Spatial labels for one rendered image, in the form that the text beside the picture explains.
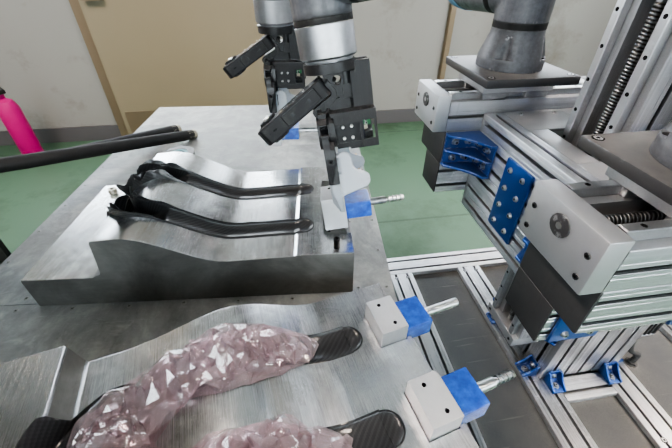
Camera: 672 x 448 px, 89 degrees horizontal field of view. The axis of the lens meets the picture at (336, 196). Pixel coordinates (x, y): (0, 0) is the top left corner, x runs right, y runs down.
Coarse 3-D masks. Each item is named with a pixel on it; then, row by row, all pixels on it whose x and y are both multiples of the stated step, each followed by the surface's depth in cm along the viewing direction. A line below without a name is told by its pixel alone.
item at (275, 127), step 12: (312, 84) 44; (300, 96) 44; (312, 96) 44; (324, 96) 44; (288, 108) 45; (300, 108) 45; (312, 108) 45; (264, 120) 47; (276, 120) 45; (288, 120) 45; (264, 132) 46; (276, 132) 46; (288, 132) 48
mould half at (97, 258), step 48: (144, 192) 57; (192, 192) 60; (96, 240) 47; (144, 240) 48; (192, 240) 52; (240, 240) 55; (288, 240) 54; (48, 288) 52; (96, 288) 53; (144, 288) 53; (192, 288) 54; (240, 288) 55; (288, 288) 55; (336, 288) 56
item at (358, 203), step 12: (324, 192) 54; (360, 192) 55; (324, 204) 52; (348, 204) 53; (360, 204) 53; (372, 204) 55; (324, 216) 53; (336, 216) 53; (348, 216) 54; (360, 216) 54; (336, 228) 54
